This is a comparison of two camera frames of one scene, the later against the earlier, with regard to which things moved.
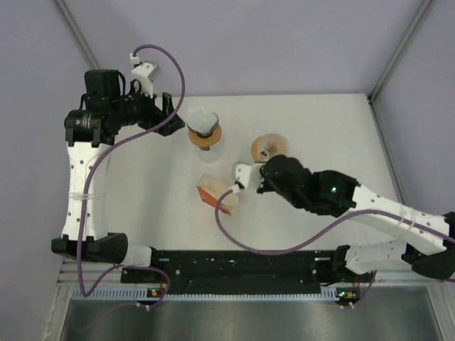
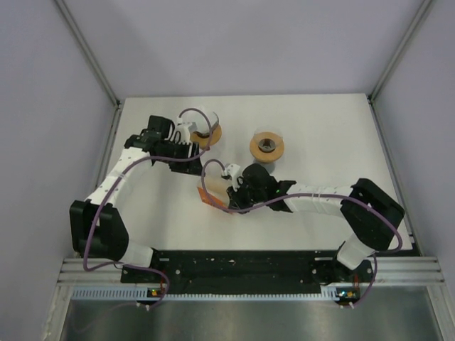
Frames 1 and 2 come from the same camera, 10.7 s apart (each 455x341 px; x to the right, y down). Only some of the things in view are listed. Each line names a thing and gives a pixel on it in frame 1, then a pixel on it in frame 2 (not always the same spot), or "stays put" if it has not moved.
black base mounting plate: (294, 268) stays put
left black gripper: (154, 114) → (191, 167)
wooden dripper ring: (205, 143) stays put
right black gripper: (264, 186) → (235, 199)
